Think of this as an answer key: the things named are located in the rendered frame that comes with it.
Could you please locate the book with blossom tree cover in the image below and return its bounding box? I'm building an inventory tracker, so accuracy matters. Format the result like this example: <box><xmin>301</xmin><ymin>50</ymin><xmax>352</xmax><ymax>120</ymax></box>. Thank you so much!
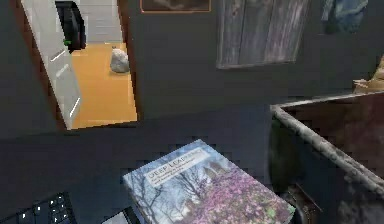
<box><xmin>122</xmin><ymin>138</ymin><xmax>297</xmax><ymax>224</ymax></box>

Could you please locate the grey lumpy bag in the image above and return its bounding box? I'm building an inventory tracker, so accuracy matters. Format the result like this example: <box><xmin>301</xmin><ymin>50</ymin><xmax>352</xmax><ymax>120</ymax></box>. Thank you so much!
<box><xmin>109</xmin><ymin>48</ymin><xmax>131</xmax><ymax>74</ymax></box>

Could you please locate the white room door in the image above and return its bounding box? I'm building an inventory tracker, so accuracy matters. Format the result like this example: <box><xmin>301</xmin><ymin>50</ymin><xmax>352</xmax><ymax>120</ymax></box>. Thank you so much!
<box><xmin>20</xmin><ymin>0</ymin><xmax>82</xmax><ymax>131</ymax></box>

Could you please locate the dark wooden table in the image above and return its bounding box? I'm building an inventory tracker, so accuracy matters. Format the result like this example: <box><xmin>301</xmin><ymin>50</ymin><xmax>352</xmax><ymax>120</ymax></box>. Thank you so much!
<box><xmin>268</xmin><ymin>91</ymin><xmax>384</xmax><ymax>224</ymax></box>

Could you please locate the tan lumpy object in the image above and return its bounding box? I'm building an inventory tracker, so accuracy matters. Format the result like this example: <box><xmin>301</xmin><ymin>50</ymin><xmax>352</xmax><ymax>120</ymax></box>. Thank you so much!
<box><xmin>352</xmin><ymin>56</ymin><xmax>384</xmax><ymax>95</ymax></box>

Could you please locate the grey wooden wall picture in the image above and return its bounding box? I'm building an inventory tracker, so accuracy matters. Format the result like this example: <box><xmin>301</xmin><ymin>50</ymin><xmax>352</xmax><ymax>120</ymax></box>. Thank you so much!
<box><xmin>215</xmin><ymin>0</ymin><xmax>312</xmax><ymax>70</ymax></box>

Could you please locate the dark picture with orange frame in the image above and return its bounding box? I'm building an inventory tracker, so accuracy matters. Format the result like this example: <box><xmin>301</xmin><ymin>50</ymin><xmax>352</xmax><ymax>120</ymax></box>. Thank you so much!
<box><xmin>139</xmin><ymin>0</ymin><xmax>212</xmax><ymax>14</ymax></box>

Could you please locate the blue wall picture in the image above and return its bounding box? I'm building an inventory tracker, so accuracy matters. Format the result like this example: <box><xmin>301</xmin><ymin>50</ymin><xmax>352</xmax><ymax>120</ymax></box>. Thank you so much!
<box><xmin>320</xmin><ymin>0</ymin><xmax>370</xmax><ymax>35</ymax></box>

